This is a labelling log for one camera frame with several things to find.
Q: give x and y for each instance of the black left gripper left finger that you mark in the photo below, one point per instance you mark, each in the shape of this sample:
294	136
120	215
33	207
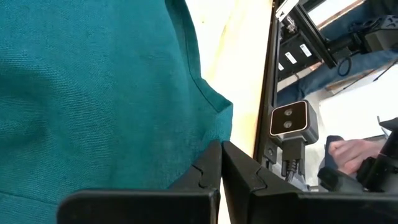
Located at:
186	202

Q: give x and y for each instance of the black box with white labels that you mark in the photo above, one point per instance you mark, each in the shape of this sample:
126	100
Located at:
295	57

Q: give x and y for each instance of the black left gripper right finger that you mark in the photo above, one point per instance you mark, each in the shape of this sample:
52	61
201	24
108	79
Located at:
280	205

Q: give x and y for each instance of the person's hand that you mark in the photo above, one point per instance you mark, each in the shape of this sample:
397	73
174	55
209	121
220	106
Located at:
351	155

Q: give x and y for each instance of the black extrusion post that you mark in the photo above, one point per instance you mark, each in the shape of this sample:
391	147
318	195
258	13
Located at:
314	34

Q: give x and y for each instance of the black table-level camera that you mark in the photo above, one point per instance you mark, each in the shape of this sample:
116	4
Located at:
289	119

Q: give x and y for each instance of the teal microfiber towel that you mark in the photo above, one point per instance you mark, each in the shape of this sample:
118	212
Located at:
93	93

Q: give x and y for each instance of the black aluminium table frame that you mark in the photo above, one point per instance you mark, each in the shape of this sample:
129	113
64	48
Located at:
269	77

